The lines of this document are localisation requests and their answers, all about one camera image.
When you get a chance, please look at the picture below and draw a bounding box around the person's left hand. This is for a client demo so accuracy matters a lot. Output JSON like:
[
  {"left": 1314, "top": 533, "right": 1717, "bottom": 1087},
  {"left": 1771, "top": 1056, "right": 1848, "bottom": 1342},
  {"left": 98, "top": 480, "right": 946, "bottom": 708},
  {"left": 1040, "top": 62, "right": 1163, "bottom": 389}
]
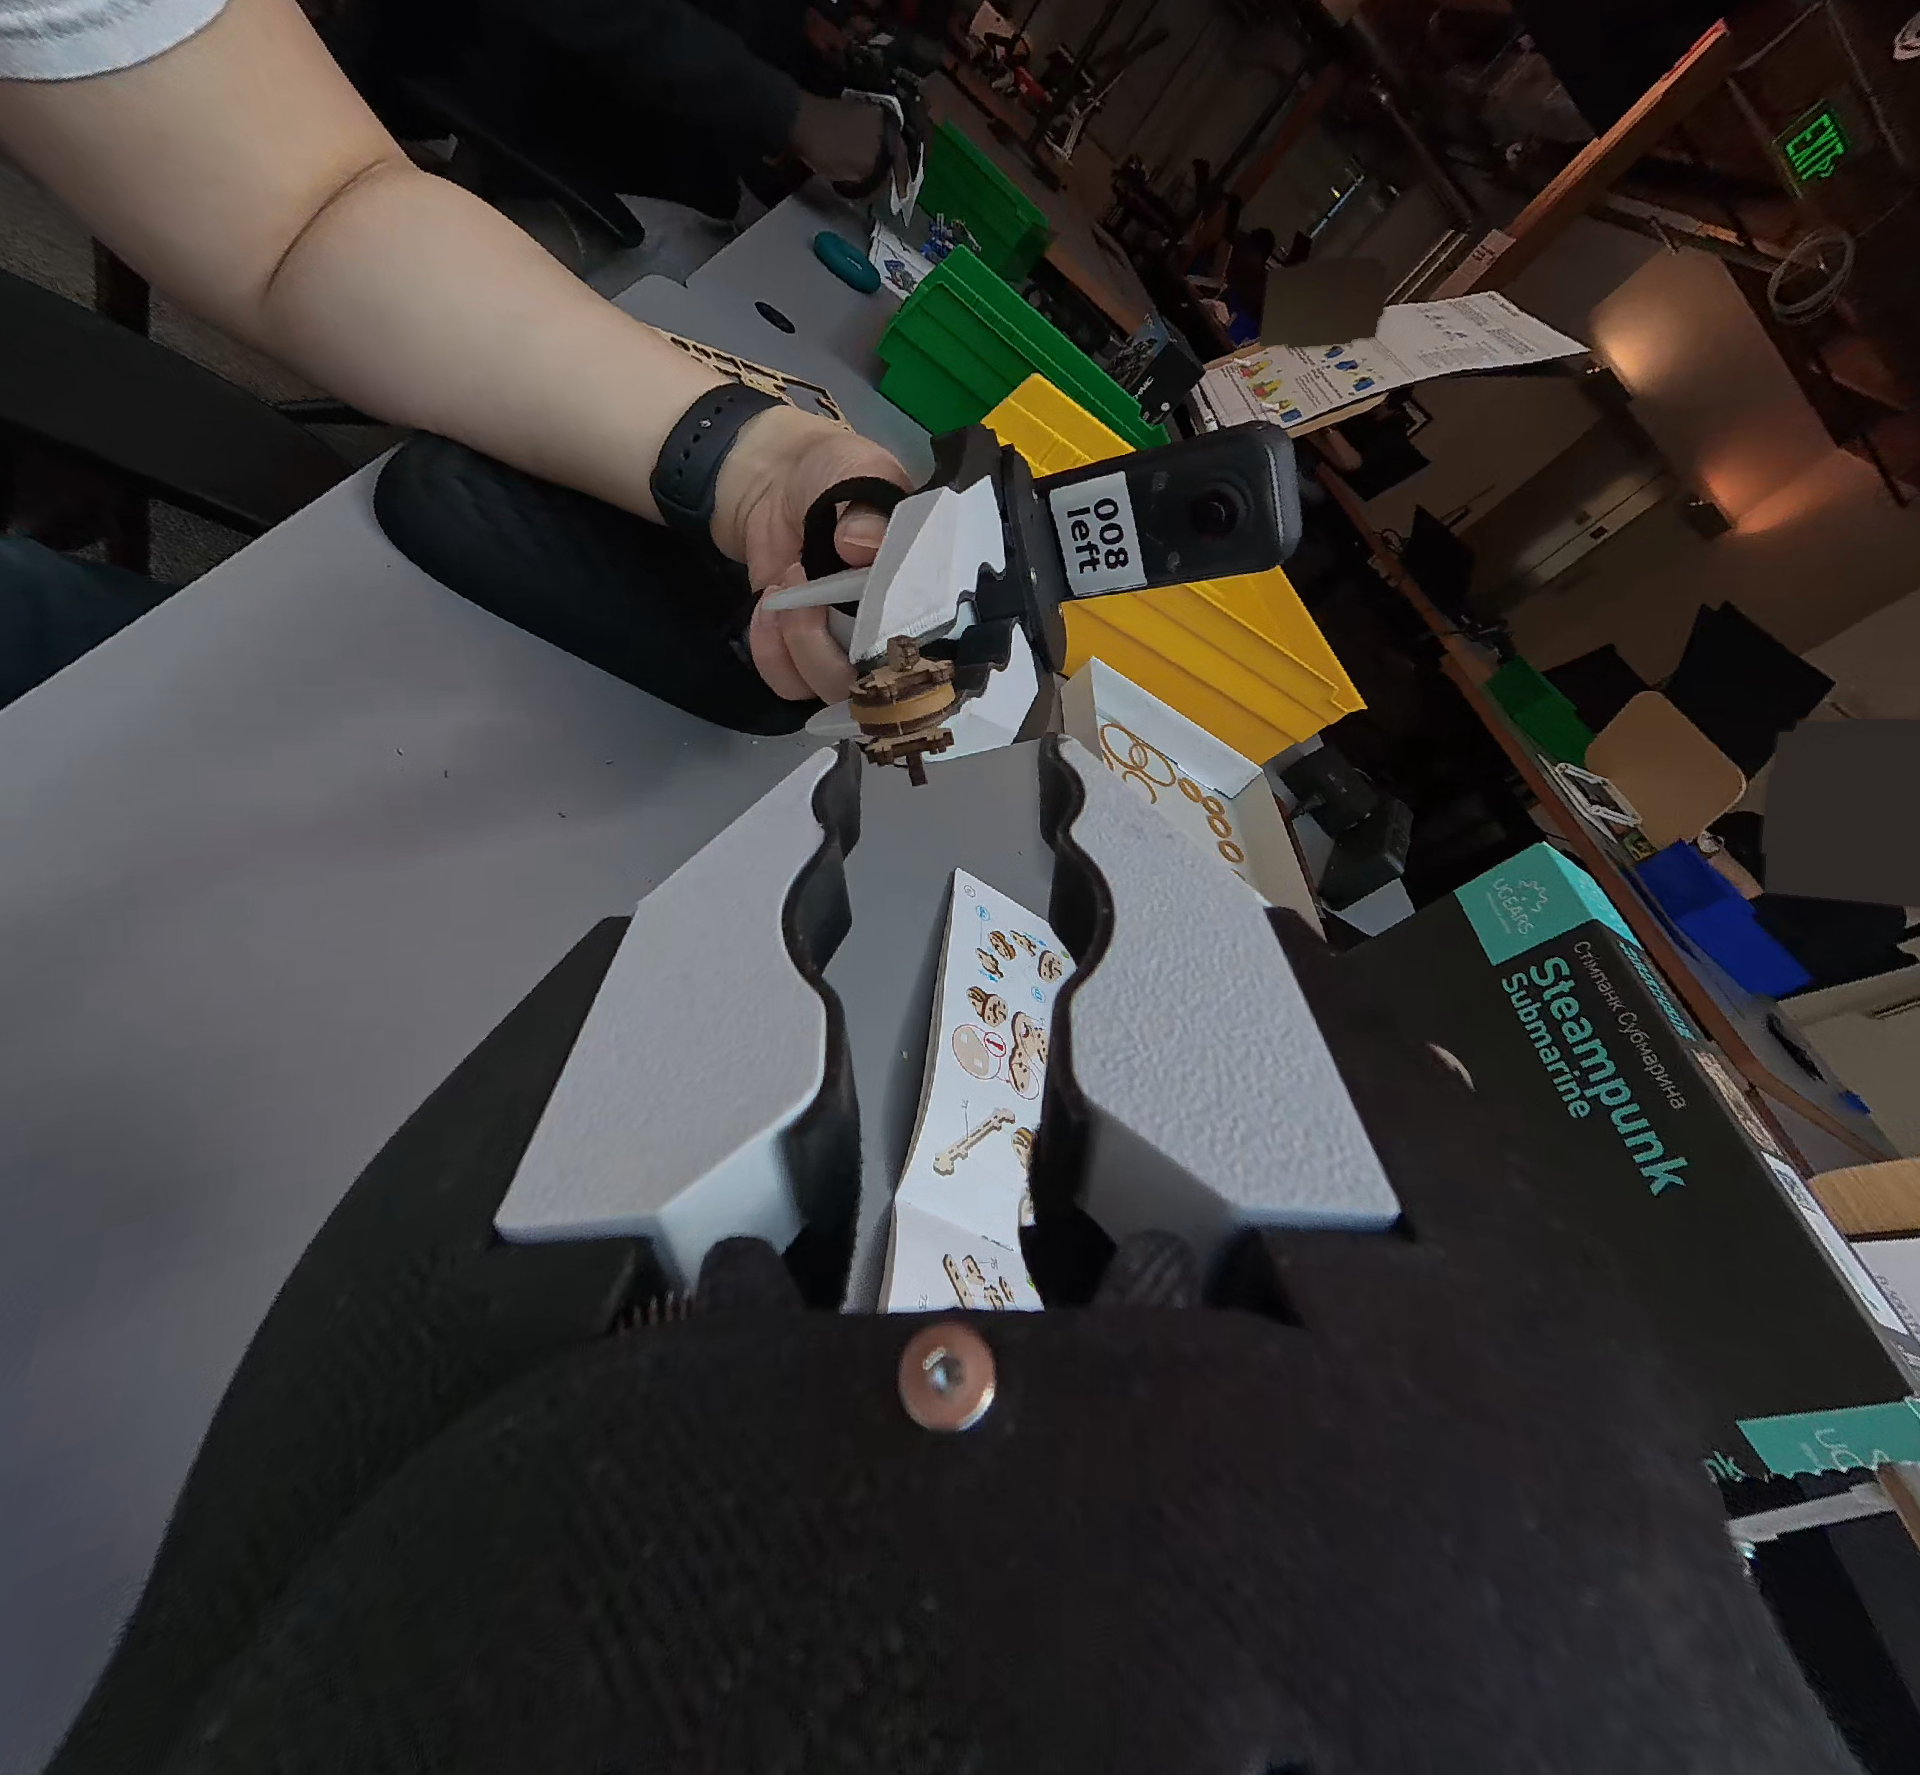
[{"left": 711, "top": 410, "right": 915, "bottom": 704}]

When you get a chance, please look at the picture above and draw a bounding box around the blue plastic bin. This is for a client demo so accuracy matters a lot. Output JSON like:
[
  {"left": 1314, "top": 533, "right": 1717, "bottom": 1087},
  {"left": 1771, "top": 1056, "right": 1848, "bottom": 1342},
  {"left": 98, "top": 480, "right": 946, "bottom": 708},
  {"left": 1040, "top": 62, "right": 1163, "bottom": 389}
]
[{"left": 1628, "top": 843, "right": 1813, "bottom": 1001}]

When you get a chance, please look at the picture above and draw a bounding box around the white cardboard tray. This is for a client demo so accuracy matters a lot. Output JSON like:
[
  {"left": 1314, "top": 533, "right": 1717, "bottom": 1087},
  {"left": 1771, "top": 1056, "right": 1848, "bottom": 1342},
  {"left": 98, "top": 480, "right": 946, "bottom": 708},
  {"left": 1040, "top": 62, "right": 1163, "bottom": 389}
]
[{"left": 1052, "top": 657, "right": 1325, "bottom": 940}]

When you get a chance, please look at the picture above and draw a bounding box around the illustrated instruction booklet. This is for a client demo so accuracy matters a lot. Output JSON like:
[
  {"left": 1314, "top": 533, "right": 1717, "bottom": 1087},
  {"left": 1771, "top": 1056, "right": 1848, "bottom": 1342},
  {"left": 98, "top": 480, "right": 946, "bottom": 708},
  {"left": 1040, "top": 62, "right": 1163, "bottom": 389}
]
[{"left": 882, "top": 868, "right": 1082, "bottom": 1315}]

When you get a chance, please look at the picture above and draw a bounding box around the black mesh wrist rest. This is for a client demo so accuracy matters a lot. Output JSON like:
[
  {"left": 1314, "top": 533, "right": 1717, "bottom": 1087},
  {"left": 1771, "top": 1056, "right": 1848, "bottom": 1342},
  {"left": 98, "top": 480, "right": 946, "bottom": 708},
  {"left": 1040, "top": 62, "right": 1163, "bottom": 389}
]
[{"left": 373, "top": 432, "right": 843, "bottom": 738}]

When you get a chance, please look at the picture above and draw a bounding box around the white flat device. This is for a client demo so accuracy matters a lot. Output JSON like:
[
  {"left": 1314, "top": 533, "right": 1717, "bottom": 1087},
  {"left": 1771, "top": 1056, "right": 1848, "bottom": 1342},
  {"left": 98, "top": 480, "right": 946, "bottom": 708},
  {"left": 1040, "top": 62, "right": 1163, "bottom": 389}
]
[{"left": 1546, "top": 760, "right": 1644, "bottom": 832}]

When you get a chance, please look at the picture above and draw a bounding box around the black model kit box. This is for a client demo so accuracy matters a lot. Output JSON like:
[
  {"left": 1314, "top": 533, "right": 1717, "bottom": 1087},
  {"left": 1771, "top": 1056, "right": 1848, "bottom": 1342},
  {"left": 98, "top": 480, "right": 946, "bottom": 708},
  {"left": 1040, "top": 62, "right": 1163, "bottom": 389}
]
[{"left": 1326, "top": 837, "right": 1920, "bottom": 1558}]

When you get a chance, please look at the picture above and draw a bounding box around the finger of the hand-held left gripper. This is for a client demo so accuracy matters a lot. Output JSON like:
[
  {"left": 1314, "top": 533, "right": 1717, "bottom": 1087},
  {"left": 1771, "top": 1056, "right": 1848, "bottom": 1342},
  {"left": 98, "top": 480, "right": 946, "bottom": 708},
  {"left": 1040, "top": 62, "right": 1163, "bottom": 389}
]
[
  {"left": 949, "top": 651, "right": 1049, "bottom": 756},
  {"left": 849, "top": 474, "right": 1006, "bottom": 667}
]

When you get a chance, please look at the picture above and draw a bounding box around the green exit sign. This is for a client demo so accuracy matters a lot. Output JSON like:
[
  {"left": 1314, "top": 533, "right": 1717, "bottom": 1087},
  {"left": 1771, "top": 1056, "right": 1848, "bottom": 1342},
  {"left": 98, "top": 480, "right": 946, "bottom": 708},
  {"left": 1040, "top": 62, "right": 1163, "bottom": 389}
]
[{"left": 1777, "top": 95, "right": 1851, "bottom": 199}]

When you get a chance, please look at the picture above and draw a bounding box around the wooden wheel assembly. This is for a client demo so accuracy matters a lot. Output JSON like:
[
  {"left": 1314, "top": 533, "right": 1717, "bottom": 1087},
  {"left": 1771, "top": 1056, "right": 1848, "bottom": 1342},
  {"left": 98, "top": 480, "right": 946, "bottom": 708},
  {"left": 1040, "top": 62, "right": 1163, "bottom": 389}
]
[{"left": 845, "top": 637, "right": 956, "bottom": 789}]

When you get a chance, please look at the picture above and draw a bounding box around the pile of tan rubber bands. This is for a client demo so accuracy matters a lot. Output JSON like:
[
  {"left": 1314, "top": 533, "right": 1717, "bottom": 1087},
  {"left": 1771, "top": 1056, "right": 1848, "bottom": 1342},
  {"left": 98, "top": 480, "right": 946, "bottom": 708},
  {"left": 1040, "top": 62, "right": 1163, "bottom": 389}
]
[{"left": 1098, "top": 723, "right": 1248, "bottom": 869}]

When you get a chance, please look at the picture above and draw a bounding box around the black device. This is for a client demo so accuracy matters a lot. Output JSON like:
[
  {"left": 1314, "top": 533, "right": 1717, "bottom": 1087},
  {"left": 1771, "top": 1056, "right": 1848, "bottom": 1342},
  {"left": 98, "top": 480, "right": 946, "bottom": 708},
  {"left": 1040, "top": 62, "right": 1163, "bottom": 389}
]
[{"left": 1276, "top": 740, "right": 1414, "bottom": 915}]

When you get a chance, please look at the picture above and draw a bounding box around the wooden cutout sheet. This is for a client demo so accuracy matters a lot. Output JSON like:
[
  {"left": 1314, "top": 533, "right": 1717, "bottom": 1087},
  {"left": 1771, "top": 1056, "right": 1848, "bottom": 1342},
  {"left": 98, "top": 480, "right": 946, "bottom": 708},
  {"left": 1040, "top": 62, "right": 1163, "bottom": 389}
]
[{"left": 649, "top": 324, "right": 855, "bottom": 434}]

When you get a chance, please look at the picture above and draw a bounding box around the black office chair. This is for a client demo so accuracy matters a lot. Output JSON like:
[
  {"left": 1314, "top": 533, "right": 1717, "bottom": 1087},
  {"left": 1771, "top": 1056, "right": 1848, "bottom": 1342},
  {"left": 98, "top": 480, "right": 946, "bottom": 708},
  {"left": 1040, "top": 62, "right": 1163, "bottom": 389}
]
[{"left": 0, "top": 268, "right": 349, "bottom": 541}]

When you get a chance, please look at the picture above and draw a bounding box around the yellow plastic bin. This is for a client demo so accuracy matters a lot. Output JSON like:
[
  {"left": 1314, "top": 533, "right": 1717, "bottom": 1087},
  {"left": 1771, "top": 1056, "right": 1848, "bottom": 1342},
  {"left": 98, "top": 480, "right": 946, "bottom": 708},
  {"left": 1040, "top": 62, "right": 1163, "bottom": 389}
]
[{"left": 979, "top": 373, "right": 1370, "bottom": 774}]

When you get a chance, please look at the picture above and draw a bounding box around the grey desk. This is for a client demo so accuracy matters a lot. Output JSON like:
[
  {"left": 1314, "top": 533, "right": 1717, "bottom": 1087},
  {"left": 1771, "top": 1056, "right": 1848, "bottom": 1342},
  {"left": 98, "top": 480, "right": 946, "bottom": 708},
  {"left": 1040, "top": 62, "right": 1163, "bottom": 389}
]
[{"left": 0, "top": 178, "right": 1338, "bottom": 1775}]

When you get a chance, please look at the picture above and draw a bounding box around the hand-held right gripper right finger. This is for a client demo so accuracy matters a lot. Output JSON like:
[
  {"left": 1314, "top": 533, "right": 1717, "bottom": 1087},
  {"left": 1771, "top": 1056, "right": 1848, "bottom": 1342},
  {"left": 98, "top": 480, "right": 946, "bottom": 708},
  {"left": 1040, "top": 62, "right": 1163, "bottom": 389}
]
[{"left": 1024, "top": 736, "right": 1407, "bottom": 1309}]

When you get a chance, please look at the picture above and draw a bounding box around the instruction sheet stand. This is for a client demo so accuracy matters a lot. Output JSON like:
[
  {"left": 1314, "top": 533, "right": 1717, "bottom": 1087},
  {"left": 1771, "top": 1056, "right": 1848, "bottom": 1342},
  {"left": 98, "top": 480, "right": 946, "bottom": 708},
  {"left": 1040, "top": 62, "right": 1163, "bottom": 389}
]
[{"left": 1191, "top": 291, "right": 1593, "bottom": 434}]

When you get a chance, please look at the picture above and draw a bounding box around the person's left forearm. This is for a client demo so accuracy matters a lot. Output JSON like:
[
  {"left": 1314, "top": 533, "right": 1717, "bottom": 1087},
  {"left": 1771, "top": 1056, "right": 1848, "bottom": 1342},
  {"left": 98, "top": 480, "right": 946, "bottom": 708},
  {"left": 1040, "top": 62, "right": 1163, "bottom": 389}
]
[{"left": 0, "top": 0, "right": 737, "bottom": 546}]

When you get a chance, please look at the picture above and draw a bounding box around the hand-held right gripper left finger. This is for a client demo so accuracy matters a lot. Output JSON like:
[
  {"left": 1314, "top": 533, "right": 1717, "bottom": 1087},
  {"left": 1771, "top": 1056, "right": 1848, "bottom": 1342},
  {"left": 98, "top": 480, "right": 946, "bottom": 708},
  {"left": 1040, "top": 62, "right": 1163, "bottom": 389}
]
[{"left": 493, "top": 747, "right": 869, "bottom": 1314}]

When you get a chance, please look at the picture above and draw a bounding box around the black smartwatch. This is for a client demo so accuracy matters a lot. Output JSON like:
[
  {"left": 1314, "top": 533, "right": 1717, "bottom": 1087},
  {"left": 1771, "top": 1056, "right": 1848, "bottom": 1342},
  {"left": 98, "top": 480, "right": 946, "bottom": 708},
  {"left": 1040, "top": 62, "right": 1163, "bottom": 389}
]
[{"left": 649, "top": 383, "right": 789, "bottom": 536}]

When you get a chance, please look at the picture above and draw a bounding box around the tan chair back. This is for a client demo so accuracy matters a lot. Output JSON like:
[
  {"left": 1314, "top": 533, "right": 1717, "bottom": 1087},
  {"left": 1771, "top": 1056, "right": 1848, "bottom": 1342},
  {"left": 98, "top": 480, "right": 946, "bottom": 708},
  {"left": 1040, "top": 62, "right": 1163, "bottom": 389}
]
[{"left": 1587, "top": 691, "right": 1749, "bottom": 846}]

